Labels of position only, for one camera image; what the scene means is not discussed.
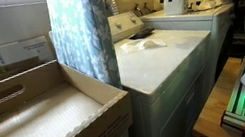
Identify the grey lint screen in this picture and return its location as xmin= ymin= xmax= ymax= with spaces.
xmin=127 ymin=26 xmax=157 ymax=42

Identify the white dryer control knob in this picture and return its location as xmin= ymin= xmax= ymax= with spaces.
xmin=129 ymin=15 xmax=138 ymax=24
xmin=114 ymin=21 xmax=123 ymax=30

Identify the white dryer sheet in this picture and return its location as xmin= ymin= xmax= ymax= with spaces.
xmin=119 ymin=33 xmax=168 ymax=55

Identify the metal water faucet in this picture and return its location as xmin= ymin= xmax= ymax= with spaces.
xmin=142 ymin=1 xmax=154 ymax=15
xmin=132 ymin=2 xmax=144 ymax=18

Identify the crumpled clear plastic bag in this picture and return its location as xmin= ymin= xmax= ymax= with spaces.
xmin=191 ymin=0 xmax=221 ymax=13

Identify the white washing machine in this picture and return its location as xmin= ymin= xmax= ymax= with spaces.
xmin=138 ymin=0 xmax=245 ymax=92
xmin=106 ymin=0 xmax=230 ymax=137

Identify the blue floral curtain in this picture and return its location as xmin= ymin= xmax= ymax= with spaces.
xmin=46 ymin=0 xmax=124 ymax=100

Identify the wooden platform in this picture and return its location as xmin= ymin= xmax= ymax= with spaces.
xmin=181 ymin=54 xmax=245 ymax=137

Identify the flat white printed carton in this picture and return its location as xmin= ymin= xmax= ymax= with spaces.
xmin=0 ymin=33 xmax=58 ymax=73

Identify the brown cardboard box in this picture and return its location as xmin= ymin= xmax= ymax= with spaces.
xmin=0 ymin=47 xmax=139 ymax=137

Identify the flexible metal vent hose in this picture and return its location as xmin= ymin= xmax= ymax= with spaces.
xmin=103 ymin=0 xmax=121 ymax=18

